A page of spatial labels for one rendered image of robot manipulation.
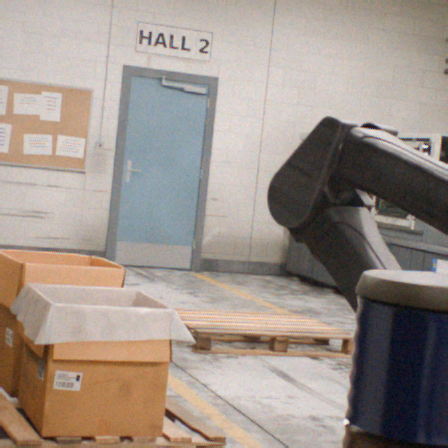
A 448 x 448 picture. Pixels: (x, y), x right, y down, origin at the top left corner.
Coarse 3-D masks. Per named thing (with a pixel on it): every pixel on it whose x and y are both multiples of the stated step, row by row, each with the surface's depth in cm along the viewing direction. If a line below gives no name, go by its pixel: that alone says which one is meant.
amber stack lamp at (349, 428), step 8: (344, 424) 29; (352, 432) 28; (360, 432) 28; (368, 432) 28; (344, 440) 29; (352, 440) 28; (360, 440) 28; (368, 440) 27; (376, 440) 27; (384, 440) 27; (392, 440) 27; (400, 440) 28
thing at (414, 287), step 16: (368, 272) 28; (384, 272) 28; (400, 272) 28; (416, 272) 28; (432, 272) 28; (368, 288) 28; (384, 288) 27; (400, 288) 27; (416, 288) 27; (432, 288) 27; (400, 304) 27; (416, 304) 27; (432, 304) 27
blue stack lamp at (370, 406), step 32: (384, 320) 27; (416, 320) 27; (352, 352) 29; (384, 352) 27; (416, 352) 27; (352, 384) 28; (384, 384) 27; (416, 384) 27; (352, 416) 28; (384, 416) 27; (416, 416) 27
